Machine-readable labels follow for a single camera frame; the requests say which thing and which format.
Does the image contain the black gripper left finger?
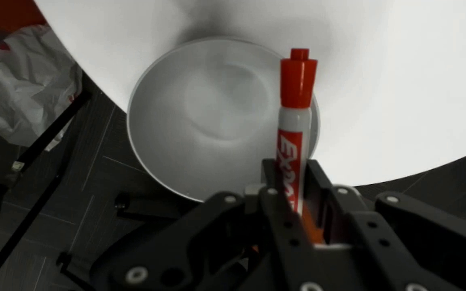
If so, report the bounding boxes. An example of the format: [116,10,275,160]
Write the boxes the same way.
[89,159,324,291]

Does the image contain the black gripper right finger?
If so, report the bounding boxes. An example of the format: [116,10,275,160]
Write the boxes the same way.
[303,159,466,291]

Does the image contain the red Expo marker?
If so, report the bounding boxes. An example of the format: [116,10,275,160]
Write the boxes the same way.
[272,47,322,248]

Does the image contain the grey bowl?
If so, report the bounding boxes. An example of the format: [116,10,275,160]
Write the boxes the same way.
[126,36,322,204]

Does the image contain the black metal stand leg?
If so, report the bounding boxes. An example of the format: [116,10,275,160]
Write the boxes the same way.
[0,91,95,285]

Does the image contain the white plastic bag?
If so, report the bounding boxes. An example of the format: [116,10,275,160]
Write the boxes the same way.
[0,23,84,149]

